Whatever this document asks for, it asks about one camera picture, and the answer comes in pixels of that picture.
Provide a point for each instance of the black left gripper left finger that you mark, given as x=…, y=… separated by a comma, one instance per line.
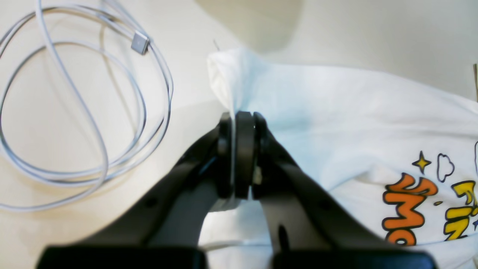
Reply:
x=161, y=230

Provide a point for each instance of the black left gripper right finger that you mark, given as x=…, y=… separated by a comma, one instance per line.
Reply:
x=308, y=228

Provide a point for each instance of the white printed t-shirt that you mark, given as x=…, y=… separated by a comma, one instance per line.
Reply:
x=399, y=156

